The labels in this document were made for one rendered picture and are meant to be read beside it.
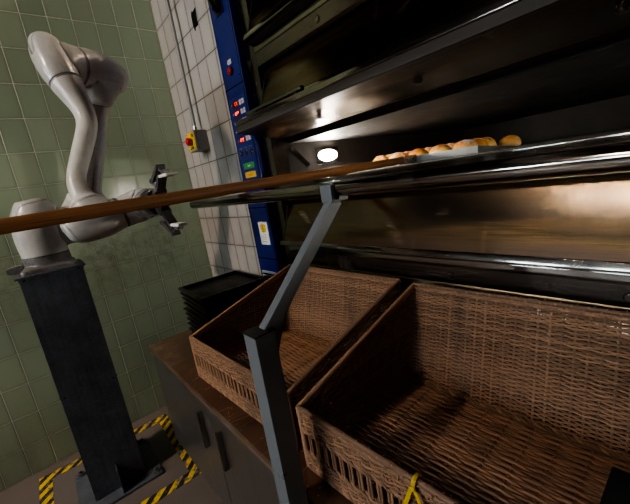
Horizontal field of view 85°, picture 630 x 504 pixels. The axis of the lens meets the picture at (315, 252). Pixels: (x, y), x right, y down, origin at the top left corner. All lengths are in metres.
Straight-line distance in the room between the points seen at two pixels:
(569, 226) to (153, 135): 1.98
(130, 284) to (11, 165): 0.75
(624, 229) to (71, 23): 2.29
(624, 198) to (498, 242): 0.23
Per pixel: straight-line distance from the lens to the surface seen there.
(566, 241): 0.88
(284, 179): 1.07
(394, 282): 1.06
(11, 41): 2.25
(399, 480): 0.66
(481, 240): 0.93
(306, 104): 1.06
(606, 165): 0.47
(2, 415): 2.28
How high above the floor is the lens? 1.19
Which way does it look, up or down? 12 degrees down
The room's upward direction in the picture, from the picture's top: 9 degrees counter-clockwise
